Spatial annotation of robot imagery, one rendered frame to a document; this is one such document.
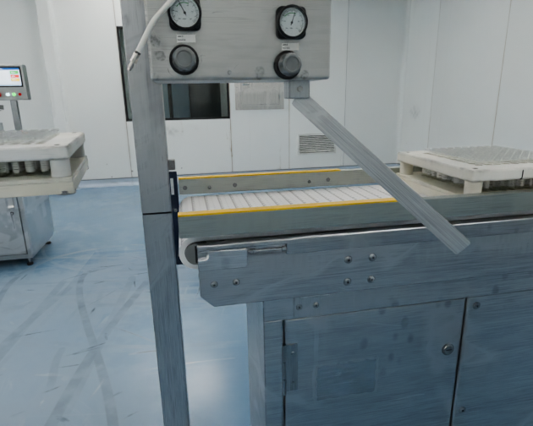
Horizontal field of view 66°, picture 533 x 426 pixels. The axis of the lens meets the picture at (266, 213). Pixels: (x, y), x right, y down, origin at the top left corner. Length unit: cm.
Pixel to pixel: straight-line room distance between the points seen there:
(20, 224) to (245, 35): 288
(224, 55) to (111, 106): 537
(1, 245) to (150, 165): 259
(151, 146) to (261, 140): 516
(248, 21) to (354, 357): 58
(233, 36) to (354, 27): 590
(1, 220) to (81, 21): 330
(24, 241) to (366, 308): 284
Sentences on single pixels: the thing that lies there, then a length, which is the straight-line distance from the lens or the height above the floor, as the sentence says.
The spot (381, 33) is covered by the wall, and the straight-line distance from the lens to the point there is 657.
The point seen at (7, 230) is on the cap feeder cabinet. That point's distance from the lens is 333.
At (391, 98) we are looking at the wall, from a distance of 662.
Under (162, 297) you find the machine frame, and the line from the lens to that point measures 93.
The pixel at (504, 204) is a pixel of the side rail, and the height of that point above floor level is 96.
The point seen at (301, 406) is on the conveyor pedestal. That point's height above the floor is 59.
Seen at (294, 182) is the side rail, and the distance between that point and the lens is 87.
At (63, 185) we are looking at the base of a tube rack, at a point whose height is 101.
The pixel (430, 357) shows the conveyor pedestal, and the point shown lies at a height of 65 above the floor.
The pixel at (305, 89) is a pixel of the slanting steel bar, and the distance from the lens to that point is 58.
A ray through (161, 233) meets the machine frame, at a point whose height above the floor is 86.
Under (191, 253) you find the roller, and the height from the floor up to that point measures 92.
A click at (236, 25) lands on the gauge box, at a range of 53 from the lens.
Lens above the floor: 113
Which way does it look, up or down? 16 degrees down
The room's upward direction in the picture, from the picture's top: 1 degrees counter-clockwise
